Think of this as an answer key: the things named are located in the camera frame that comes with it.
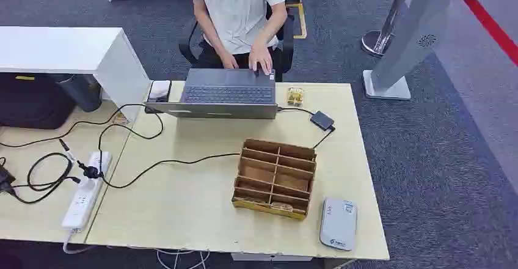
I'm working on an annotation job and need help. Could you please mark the person's right hand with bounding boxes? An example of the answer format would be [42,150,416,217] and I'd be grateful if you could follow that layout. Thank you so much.
[220,51,240,70]

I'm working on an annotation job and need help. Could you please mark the person's left hand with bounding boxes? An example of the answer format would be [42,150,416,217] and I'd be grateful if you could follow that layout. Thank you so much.
[247,45,274,77]

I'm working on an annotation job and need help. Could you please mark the black office chair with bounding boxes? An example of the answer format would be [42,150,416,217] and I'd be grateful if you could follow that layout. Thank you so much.
[178,2,296,83]

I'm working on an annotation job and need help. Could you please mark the grey laptop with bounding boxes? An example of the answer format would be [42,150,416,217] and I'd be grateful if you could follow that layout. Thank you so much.
[144,68,279,120]

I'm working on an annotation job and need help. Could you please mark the person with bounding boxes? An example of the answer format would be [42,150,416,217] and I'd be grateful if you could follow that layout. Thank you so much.
[183,0,288,70]

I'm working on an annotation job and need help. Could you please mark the white phone on black stand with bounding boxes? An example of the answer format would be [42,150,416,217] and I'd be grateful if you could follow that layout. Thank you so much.
[145,79,173,114]

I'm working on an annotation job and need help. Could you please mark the black adapter hub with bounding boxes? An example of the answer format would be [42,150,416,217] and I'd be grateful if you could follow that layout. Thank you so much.
[310,111,336,132]

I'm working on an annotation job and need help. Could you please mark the wooden card box with compartments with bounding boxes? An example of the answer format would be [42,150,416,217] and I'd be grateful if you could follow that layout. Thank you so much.
[231,138,318,222]

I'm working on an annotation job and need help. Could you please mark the grey waste bin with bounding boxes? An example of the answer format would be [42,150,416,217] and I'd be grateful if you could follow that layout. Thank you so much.
[51,73,103,113]

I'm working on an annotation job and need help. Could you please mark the silver stand with white base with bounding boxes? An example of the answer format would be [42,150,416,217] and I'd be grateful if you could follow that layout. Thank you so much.
[362,0,455,101]

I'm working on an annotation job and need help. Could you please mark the white side desk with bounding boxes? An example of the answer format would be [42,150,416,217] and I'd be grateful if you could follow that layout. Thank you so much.
[0,26,151,123]

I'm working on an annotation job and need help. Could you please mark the black plug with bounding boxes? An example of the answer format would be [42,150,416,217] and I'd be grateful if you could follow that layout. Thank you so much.
[76,160,104,180]

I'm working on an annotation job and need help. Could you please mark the grey flat pouch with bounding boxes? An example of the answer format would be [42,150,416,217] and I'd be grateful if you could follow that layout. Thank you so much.
[318,196,359,252]

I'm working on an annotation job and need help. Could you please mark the white power strip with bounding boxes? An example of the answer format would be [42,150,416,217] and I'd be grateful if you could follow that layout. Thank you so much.
[60,150,113,233]

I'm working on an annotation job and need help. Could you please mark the white drawer under table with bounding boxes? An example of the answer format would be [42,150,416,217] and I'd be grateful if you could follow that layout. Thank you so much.
[230,252,313,263]

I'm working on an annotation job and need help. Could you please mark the black box under desk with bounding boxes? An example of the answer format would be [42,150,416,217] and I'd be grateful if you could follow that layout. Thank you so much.
[0,72,76,131]

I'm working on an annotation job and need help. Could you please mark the black power adapter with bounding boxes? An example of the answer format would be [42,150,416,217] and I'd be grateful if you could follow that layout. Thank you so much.
[0,157,17,197]

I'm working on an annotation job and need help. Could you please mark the yellow metal frame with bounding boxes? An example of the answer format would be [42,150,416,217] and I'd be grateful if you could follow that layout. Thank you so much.
[285,0,308,40]

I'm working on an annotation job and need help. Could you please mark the short black hub cable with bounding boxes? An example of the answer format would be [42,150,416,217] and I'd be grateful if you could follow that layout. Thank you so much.
[277,106,315,117]

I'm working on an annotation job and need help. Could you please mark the long black power cable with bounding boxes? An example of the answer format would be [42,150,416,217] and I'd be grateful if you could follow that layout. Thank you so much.
[98,123,336,190]

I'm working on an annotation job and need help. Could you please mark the chrome stanchion post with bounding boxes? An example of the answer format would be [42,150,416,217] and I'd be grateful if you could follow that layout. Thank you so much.
[360,0,418,58]

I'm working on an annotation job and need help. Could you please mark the black laptop cable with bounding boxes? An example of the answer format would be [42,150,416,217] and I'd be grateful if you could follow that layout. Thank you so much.
[0,103,165,149]

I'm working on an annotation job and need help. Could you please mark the white cables under table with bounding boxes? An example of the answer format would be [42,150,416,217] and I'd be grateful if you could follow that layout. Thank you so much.
[155,249,211,269]

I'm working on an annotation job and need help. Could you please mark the coiled black cable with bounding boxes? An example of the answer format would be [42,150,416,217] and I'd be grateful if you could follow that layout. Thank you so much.
[0,152,82,205]

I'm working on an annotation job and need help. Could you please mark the white power strip cable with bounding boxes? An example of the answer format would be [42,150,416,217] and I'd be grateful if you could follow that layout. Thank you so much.
[62,229,99,256]

